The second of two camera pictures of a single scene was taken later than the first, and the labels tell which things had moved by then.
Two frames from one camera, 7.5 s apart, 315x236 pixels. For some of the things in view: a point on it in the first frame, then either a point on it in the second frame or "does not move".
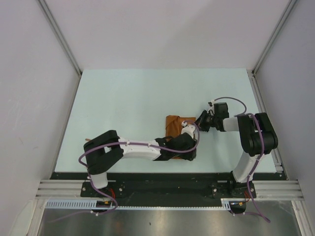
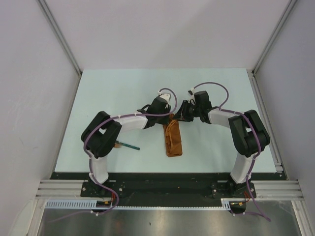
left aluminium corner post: [44, 6] does not move
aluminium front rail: [265, 189] does not move
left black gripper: [188, 155] to [165, 120]
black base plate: [169, 189] does not move
